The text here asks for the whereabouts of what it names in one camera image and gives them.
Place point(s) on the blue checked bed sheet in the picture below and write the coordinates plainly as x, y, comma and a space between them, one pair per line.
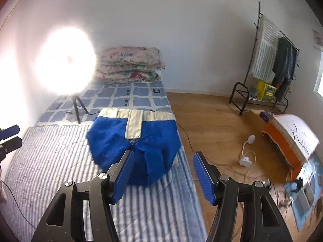
141, 93

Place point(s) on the blue floor mat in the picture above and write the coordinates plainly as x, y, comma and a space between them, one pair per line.
315, 176

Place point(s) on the black tripod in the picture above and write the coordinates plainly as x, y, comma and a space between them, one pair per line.
77, 111

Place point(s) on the floral curtain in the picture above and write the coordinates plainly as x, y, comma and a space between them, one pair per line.
318, 39

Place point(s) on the window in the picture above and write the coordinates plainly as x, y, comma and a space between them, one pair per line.
320, 75

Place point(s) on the white round device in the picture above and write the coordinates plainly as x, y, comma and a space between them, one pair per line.
251, 139

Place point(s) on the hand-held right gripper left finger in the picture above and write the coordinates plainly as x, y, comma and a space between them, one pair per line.
123, 179

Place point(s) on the yellow box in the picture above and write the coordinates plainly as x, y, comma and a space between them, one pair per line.
265, 89

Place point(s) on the orange covered bench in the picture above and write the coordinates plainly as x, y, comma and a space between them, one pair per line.
282, 141

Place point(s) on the striped hanging towel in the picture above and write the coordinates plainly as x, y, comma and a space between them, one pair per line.
265, 55

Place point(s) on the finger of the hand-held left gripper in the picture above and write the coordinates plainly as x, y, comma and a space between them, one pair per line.
11, 145
10, 131

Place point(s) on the black metal clothes rack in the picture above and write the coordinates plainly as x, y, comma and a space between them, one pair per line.
241, 83

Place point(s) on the blue striped bed sheet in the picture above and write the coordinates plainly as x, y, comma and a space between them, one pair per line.
50, 156

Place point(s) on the purple box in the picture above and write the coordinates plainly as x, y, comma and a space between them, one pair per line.
266, 116

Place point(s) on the folded floral quilt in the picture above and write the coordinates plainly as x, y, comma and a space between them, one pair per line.
131, 63

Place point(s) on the white power strip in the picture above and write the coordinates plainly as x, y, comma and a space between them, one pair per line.
245, 161

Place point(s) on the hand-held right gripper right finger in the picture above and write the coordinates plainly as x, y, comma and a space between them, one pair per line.
204, 179

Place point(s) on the beige and blue work jacket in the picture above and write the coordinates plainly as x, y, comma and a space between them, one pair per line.
108, 136

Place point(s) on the dark hanging clothes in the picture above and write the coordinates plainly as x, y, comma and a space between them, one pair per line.
284, 60

